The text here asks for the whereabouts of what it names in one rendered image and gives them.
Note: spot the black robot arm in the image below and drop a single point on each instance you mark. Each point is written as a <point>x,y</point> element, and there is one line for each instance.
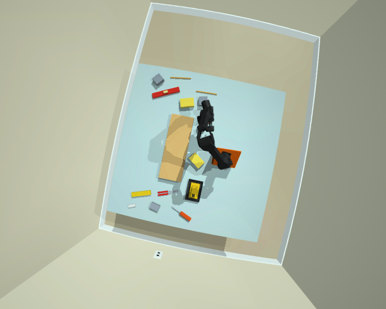
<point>208,143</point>

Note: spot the orange-handled awl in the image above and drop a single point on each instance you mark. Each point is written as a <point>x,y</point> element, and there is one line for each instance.
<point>183,215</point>

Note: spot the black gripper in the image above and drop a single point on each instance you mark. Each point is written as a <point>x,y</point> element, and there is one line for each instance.
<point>211,127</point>

